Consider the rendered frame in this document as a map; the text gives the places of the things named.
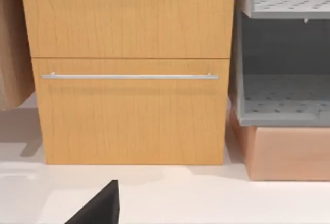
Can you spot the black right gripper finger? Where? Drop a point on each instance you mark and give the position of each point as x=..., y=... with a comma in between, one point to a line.
x=103, y=206

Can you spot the pale wooden panel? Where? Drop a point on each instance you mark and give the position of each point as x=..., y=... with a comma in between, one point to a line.
x=13, y=41

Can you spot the wooden cupboard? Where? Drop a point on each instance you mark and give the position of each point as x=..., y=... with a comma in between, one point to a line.
x=129, y=15

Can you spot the plain wooden drawer front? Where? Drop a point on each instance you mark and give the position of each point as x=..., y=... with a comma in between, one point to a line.
x=129, y=15

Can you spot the salmon-coloured box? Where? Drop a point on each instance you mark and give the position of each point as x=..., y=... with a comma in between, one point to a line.
x=288, y=154

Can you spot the grey pierced drawer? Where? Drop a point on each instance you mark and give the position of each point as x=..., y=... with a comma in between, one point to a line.
x=283, y=79

